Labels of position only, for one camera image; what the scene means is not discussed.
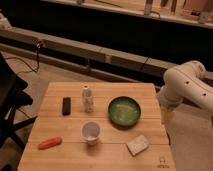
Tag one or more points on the black rectangular block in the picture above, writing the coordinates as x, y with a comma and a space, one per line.
66, 106

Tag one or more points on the black office chair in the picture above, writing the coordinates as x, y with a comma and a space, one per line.
12, 97

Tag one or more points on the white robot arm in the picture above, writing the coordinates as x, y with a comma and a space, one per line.
184, 81

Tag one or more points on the white paper cup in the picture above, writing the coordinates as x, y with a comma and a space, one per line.
90, 132

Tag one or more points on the green bowl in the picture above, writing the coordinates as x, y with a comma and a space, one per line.
124, 111

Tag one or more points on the wooden table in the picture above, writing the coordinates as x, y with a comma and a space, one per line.
66, 138

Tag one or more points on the orange carrot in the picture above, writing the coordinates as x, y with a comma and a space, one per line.
50, 143

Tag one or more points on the white sponge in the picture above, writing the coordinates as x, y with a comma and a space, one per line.
137, 145

